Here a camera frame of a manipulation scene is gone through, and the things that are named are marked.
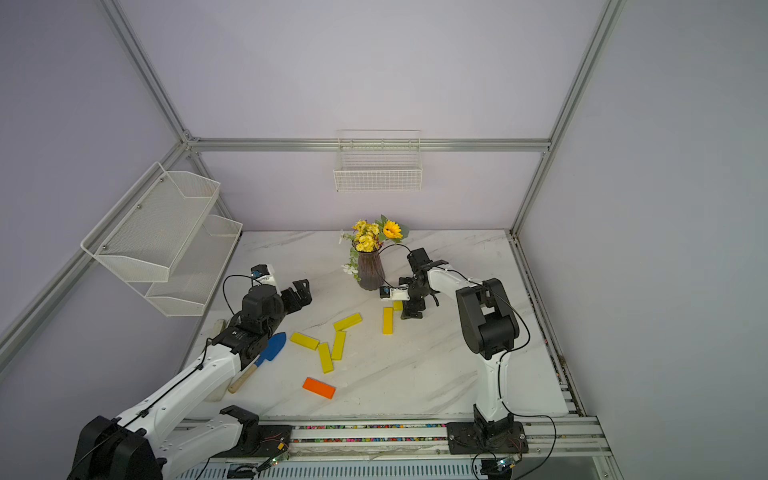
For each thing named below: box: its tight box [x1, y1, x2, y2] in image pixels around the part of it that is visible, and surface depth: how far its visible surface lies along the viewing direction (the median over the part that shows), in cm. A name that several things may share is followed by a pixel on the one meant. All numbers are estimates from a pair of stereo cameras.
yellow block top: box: [333, 312, 363, 332], surface depth 97 cm
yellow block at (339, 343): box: [331, 331, 347, 360], surface depth 92 cm
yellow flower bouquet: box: [339, 215, 409, 282], surface depth 87 cm
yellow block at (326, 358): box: [318, 343, 334, 374], surface depth 89 cm
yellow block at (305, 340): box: [290, 332, 321, 350], surface depth 93 cm
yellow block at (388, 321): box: [382, 307, 394, 335], surface depth 97 cm
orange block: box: [302, 377, 337, 400], surface depth 84 cm
